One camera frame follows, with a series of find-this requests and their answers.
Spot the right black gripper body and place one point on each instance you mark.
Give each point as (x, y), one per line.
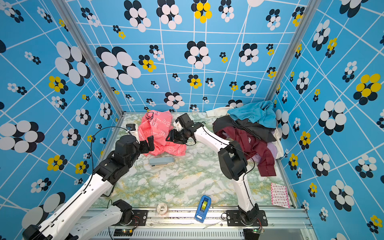
(181, 136)

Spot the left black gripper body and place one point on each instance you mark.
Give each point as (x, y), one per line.
(141, 148)

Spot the pink printed cloth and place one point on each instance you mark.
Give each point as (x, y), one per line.
(158, 125)

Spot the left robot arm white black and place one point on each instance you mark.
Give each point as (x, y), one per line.
(64, 224)

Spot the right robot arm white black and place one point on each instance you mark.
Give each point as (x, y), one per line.
(232, 159)

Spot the lavender cloth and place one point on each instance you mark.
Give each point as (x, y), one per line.
(257, 158)

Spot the teal cloth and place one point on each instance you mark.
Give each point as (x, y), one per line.
(261, 113)

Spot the dark grey cloth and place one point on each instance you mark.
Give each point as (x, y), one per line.
(258, 131)

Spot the grey rectangular box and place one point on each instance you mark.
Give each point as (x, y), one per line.
(161, 162)

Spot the clear tape roll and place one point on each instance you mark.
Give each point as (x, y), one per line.
(162, 209)

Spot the blue tape dispenser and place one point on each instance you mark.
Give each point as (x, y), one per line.
(203, 209)

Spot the pink patterned card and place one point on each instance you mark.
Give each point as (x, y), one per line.
(280, 196)

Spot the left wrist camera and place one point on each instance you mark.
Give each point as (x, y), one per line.
(132, 129)

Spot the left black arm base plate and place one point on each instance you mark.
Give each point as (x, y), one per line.
(133, 218)

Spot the left aluminium corner post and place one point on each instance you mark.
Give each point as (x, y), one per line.
(64, 11)

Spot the aluminium corner post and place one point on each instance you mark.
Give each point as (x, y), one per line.
(64, 11)
(310, 11)

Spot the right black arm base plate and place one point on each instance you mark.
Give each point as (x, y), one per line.
(237, 218)

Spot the aluminium front rail frame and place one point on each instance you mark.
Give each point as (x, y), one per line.
(180, 224)

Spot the right aluminium corner post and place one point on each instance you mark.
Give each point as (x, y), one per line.
(310, 11)

